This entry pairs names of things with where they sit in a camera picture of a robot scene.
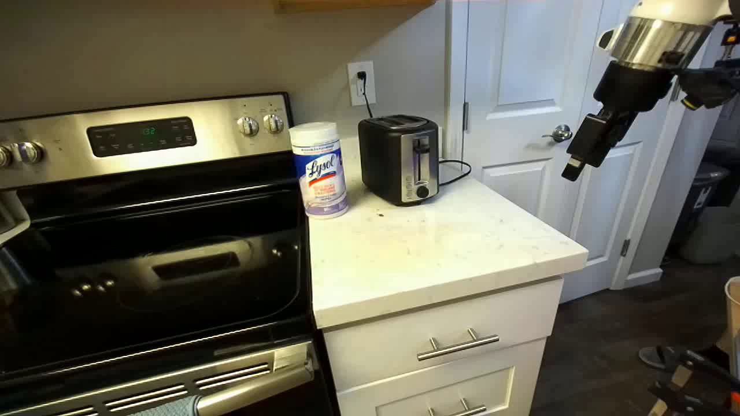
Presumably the white bucket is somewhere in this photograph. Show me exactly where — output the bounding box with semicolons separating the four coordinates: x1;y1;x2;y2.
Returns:
722;274;740;358

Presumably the white panelled door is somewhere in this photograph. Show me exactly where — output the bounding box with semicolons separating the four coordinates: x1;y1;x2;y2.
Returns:
462;0;613;243
554;44;700;305

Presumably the Lysol wipes canister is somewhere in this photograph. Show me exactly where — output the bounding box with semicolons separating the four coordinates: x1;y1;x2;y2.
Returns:
286;120;352;220

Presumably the white panelled drawer front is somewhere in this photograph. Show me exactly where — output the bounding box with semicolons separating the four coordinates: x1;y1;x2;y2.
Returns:
336;338;549;416

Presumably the silver door lever handle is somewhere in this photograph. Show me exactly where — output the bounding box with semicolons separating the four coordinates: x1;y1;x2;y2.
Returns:
539;123;575;147

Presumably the grey sandal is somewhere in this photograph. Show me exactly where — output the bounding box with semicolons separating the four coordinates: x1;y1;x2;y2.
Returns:
636;343;683;372

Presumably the black and steel toaster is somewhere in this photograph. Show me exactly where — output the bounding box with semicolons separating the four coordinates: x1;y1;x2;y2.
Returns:
355;114;442;207

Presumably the white wall outlet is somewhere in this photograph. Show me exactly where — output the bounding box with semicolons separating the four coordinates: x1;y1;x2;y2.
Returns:
345;60;379;108

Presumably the black range display panel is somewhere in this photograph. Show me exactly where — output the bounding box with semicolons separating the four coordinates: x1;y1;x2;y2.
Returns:
85;116;199;159

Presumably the stainless steel electric range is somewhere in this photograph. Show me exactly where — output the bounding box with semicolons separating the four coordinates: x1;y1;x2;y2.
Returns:
0;89;343;416

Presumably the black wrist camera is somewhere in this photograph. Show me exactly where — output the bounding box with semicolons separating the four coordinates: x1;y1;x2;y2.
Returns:
676;57;740;111

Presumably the dark trash bin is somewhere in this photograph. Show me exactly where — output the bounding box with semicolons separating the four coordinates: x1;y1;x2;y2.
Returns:
677;159;734;249

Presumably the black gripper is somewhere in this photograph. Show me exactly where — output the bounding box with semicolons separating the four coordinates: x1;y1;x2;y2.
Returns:
560;105;642;185

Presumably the grey dish towel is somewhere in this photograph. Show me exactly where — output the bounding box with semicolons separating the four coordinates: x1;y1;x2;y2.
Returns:
128;393;204;416

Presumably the grey storage container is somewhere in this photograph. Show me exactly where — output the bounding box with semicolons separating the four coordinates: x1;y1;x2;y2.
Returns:
679;200;740;265

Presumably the silver bar drawer handle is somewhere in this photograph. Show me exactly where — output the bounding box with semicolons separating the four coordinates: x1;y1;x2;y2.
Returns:
425;395;491;416
414;326;501;364

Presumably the steel oven door handle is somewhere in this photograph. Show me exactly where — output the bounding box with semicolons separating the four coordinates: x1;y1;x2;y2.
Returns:
194;361;318;416

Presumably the black toaster power cord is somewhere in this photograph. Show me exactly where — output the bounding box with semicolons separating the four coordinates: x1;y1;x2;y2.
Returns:
355;70;473;187

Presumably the black and orange tripod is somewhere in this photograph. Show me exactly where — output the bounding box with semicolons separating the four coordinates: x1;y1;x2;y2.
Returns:
645;343;740;416

